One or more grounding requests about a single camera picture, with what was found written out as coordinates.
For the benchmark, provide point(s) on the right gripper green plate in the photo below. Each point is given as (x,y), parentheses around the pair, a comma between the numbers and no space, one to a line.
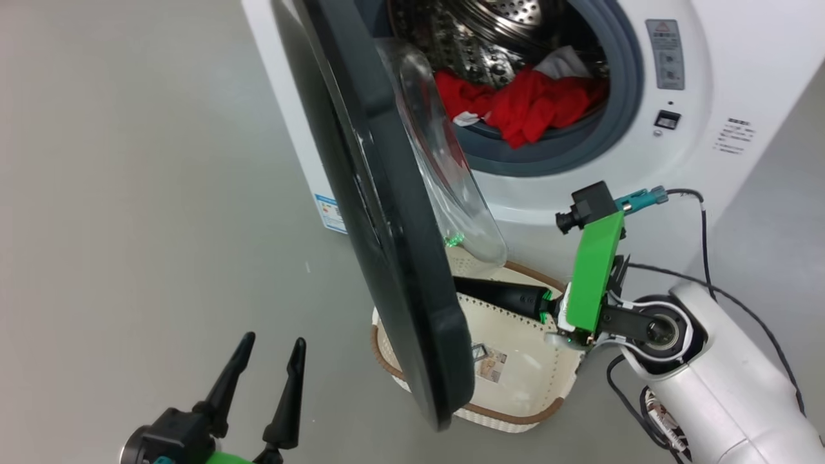
(596,277)

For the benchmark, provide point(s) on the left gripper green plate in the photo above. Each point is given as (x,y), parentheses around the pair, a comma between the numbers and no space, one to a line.
(229,458)

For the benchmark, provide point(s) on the black round glass washer door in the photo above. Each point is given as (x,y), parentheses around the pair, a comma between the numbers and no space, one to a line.
(399,258)

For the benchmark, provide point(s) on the plain red garment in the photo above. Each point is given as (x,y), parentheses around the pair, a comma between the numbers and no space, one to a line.
(538,106)

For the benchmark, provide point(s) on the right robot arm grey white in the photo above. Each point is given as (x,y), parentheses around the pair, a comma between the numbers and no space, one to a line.
(728,399)

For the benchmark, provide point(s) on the printed sticker inside basket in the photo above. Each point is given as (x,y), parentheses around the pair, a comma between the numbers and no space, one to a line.
(491,364)

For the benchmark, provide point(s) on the cream perforated basket brown rim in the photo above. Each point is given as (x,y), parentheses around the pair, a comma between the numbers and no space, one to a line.
(515,386)

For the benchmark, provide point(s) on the grey rubber door gasket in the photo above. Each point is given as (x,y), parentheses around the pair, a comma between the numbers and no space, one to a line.
(580,151)

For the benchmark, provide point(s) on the black door latch socket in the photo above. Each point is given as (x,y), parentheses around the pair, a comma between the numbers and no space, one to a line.
(668,120)

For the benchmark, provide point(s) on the white front-load washing machine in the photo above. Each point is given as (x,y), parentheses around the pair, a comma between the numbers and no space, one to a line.
(709,64)

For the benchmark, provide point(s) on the blue white energy label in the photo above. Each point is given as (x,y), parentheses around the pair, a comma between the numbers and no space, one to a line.
(330,212)

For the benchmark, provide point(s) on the perforated steel washer drum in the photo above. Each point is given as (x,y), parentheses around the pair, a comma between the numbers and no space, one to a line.
(464,38)

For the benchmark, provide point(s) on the printed text label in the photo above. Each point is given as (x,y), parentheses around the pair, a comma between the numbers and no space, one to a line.
(733,135)

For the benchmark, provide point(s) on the grey warning label panel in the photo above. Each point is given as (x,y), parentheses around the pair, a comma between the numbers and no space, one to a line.
(666,55)

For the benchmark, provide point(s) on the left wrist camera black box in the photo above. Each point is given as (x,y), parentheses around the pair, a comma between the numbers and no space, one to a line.
(174,435)

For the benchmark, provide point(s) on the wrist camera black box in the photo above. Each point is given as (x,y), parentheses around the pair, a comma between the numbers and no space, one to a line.
(590,206)
(174,435)

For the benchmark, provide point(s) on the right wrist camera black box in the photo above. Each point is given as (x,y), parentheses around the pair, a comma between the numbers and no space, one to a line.
(590,206)

